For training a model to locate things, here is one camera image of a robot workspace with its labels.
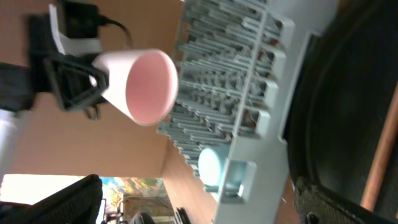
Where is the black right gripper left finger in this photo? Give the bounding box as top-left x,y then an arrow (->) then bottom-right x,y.
1,174 -> 103,224

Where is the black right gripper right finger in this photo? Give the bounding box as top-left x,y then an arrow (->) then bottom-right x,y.
294,177 -> 392,224

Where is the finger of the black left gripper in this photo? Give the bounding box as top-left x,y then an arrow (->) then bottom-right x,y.
43,53 -> 109,111

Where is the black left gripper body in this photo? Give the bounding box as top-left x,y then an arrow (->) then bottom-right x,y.
1,15 -> 53,112

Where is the pink cup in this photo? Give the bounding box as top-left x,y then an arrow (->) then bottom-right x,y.
92,49 -> 178,126

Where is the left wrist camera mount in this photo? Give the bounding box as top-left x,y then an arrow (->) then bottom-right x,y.
48,0 -> 133,57

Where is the right wooden chopstick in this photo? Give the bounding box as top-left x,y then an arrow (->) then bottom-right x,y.
361,85 -> 397,212

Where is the blue cup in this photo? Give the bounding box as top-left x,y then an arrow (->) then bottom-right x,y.
198,145 -> 247,189

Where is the grey dishwasher rack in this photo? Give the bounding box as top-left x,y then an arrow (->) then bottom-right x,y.
157,0 -> 343,224

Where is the round black tray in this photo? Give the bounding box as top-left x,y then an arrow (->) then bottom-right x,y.
287,0 -> 397,223

